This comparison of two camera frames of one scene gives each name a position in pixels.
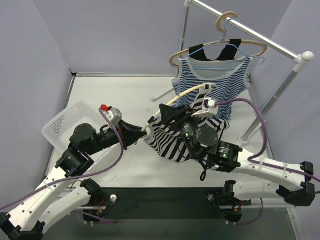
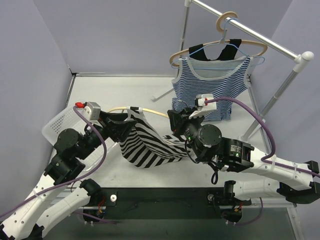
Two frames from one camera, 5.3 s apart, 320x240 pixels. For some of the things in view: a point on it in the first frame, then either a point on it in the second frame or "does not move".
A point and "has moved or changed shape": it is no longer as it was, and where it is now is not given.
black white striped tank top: (185, 140) has moved or changed shape
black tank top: (197, 52) does not move
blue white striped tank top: (222, 81) does not move
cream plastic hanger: (163, 107) to (143, 109)
